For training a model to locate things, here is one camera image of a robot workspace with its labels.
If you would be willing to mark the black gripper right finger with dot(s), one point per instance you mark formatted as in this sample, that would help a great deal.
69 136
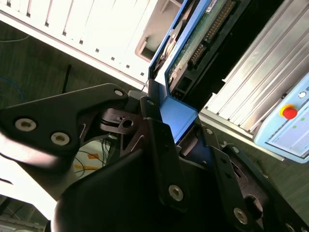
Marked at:
225 166

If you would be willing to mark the hard disk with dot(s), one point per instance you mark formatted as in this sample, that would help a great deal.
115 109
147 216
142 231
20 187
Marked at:
178 113

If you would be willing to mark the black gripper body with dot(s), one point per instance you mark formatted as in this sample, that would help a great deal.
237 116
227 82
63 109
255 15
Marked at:
116 193

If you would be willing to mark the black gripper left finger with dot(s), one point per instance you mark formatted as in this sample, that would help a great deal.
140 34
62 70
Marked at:
48 116

